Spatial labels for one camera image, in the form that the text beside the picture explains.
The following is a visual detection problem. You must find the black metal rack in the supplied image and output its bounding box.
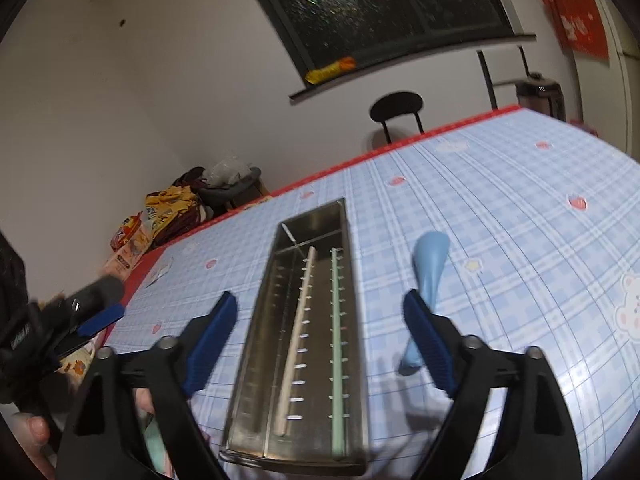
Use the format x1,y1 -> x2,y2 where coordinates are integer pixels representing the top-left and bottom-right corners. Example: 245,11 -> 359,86
476,46 -> 531,111

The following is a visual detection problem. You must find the blue plaid tablecloth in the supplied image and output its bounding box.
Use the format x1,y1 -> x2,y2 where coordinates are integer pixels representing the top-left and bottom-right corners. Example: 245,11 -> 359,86
102,107 -> 640,480

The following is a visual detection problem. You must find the white orange carton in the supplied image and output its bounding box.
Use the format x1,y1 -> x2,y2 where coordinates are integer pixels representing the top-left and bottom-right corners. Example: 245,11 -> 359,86
102,235 -> 153,281

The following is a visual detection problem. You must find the dark rice cooker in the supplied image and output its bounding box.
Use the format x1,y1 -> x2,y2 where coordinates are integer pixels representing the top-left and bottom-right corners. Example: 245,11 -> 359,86
515,74 -> 567,122

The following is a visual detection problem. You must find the red wall poster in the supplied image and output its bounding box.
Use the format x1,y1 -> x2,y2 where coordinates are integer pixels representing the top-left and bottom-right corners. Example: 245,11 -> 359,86
540,0 -> 611,60

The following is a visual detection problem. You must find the white chopstick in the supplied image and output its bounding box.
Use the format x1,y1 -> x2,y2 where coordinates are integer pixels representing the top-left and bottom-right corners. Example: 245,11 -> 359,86
275,246 -> 317,437

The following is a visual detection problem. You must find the yellow snack bag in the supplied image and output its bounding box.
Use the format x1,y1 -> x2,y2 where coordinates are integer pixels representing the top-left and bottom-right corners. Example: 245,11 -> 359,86
145,186 -> 201,238

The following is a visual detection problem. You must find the black chair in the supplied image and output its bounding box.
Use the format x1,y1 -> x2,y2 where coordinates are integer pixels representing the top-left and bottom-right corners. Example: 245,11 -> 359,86
369,91 -> 426,145

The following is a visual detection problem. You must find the green chopstick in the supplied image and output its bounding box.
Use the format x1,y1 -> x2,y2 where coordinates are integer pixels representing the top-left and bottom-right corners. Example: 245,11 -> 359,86
330,247 -> 347,462

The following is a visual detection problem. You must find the person's left hand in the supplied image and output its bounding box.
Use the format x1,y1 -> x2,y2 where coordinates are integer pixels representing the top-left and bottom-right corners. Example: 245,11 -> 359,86
9,407 -> 58,478

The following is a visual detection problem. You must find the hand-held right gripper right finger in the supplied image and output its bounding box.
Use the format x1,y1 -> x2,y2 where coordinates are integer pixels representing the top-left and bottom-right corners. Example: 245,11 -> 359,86
402,290 -> 583,480

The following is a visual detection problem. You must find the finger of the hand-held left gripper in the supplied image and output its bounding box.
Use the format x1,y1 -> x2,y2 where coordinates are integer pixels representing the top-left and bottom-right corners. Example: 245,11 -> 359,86
65,276 -> 125,311
75,304 -> 125,337

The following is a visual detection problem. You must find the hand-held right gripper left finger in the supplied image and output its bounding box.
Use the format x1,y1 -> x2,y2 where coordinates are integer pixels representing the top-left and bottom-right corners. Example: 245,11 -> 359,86
55,291 -> 238,480

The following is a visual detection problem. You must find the dark window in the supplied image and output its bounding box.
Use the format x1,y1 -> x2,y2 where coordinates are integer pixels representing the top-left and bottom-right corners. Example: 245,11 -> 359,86
232,0 -> 538,103

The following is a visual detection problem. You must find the metal utensil tray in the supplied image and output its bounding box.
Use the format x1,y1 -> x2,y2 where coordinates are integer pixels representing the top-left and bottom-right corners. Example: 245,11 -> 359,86
218,196 -> 370,477

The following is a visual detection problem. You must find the grey bin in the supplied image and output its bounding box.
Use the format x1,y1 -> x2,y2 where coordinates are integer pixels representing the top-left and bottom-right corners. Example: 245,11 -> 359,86
197,167 -> 271,218

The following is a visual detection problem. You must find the orange print snack pack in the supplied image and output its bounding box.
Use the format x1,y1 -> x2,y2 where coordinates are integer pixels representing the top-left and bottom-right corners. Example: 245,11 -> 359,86
55,342 -> 96,376

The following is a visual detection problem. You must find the clear plastic bag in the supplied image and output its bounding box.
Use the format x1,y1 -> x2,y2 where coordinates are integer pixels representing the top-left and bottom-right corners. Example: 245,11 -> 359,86
202,156 -> 253,186

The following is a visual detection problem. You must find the blue spoon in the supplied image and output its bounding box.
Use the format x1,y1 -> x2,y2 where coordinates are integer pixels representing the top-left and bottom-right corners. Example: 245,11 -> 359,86
397,231 -> 451,376

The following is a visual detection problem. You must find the small paper wrapper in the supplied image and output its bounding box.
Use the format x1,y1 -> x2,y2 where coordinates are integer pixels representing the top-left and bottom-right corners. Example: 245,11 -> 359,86
145,257 -> 175,288

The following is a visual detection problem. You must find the yellow orange cloth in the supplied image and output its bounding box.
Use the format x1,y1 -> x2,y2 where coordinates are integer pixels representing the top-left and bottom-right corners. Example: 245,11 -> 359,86
305,56 -> 357,85

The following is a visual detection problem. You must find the orange snack bag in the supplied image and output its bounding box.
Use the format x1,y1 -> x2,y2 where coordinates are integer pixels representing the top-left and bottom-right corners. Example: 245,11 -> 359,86
110,212 -> 146,251

